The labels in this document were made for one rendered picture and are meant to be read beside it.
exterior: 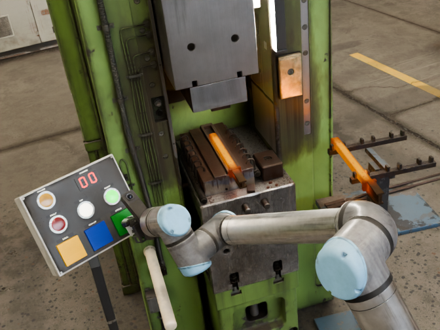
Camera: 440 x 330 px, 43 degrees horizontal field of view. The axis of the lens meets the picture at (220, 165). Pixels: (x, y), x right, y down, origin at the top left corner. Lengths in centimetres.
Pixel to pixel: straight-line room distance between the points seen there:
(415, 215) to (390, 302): 105
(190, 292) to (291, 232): 121
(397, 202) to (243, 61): 86
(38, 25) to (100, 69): 521
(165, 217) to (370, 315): 62
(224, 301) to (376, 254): 128
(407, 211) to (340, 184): 155
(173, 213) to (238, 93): 58
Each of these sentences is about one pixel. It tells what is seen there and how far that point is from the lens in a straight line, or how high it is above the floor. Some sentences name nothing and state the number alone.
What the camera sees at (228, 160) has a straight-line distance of 214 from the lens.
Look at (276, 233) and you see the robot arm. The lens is 147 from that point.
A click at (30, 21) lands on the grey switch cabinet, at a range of 714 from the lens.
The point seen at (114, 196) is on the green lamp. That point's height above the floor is 109.
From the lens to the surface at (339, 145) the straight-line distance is 213.
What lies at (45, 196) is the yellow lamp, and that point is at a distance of 183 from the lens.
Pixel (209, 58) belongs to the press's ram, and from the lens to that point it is 187.
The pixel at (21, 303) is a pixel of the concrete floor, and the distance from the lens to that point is 331.
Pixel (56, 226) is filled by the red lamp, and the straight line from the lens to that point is 183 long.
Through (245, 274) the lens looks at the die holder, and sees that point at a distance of 232.
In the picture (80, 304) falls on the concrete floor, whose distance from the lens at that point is 316.
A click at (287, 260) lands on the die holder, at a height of 54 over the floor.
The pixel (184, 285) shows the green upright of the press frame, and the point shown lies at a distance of 254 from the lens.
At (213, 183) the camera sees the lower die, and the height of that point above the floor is 97.
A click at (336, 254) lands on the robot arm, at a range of 115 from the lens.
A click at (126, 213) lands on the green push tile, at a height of 103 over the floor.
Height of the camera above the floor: 211
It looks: 31 degrees down
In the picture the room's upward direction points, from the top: 7 degrees counter-clockwise
